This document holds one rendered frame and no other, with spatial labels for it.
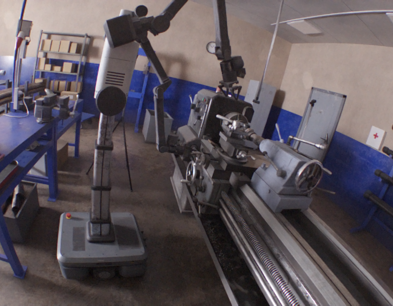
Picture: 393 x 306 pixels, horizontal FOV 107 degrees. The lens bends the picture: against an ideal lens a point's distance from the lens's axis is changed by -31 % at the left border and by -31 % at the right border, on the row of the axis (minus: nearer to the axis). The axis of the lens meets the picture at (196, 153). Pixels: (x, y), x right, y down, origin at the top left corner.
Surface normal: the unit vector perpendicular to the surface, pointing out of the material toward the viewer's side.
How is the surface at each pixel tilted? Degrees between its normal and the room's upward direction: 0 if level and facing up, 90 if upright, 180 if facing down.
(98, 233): 90
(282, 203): 90
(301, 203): 90
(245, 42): 90
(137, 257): 45
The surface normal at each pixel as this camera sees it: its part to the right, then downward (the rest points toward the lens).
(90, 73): 0.25, 0.39
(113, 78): 0.35, 0.60
